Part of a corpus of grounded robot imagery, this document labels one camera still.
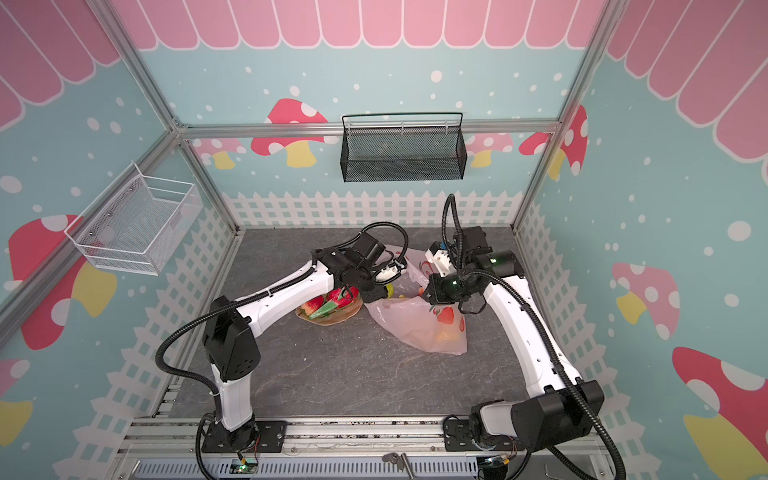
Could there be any red dragon fruit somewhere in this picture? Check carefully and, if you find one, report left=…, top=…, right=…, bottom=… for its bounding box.
left=326, top=287, right=359, bottom=308

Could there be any pink printed plastic bag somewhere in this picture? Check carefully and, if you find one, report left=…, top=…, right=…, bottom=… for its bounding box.
left=365, top=248, right=467, bottom=355

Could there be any black mesh wall basket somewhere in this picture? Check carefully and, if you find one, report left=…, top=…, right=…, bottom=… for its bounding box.
left=340, top=112, right=468, bottom=183

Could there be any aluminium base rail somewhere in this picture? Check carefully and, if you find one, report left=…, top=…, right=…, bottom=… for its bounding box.
left=113, top=413, right=619, bottom=480

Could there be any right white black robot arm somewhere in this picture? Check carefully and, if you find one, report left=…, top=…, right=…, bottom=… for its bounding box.
left=422, top=195, right=627, bottom=479

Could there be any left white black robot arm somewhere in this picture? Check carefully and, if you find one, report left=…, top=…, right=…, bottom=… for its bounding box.
left=155, top=221, right=409, bottom=452

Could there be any tan wavy fruit plate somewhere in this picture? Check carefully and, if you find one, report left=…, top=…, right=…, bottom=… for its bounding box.
left=295, top=292, right=363, bottom=326

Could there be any white wire wall basket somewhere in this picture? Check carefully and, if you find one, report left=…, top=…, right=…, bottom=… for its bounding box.
left=64, top=164, right=203, bottom=276

